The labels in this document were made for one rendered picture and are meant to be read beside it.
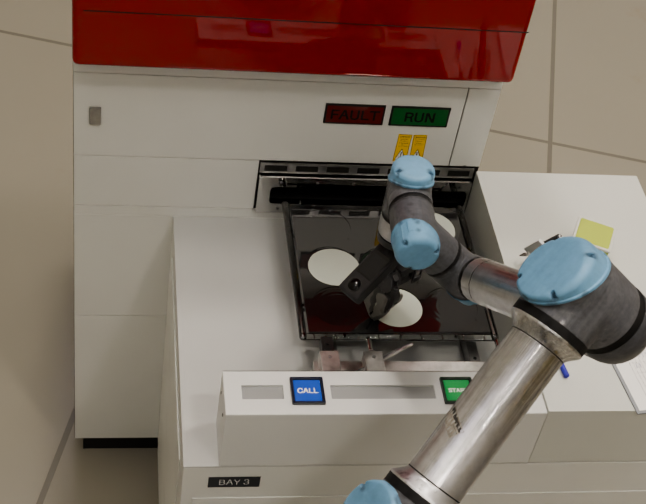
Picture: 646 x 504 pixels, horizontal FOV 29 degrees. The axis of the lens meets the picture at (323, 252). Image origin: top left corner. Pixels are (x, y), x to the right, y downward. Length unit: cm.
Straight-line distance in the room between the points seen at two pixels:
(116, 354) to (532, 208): 100
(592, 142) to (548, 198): 186
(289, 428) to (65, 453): 119
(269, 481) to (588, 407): 56
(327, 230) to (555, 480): 65
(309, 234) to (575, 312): 89
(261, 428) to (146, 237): 67
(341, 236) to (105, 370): 74
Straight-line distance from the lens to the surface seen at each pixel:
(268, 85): 238
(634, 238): 256
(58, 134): 407
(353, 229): 249
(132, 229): 261
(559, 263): 171
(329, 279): 238
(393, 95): 243
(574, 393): 222
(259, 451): 215
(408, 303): 237
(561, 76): 470
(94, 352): 288
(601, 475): 237
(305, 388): 211
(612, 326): 174
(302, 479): 222
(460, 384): 217
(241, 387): 210
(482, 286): 202
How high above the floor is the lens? 257
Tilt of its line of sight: 43 degrees down
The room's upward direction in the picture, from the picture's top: 11 degrees clockwise
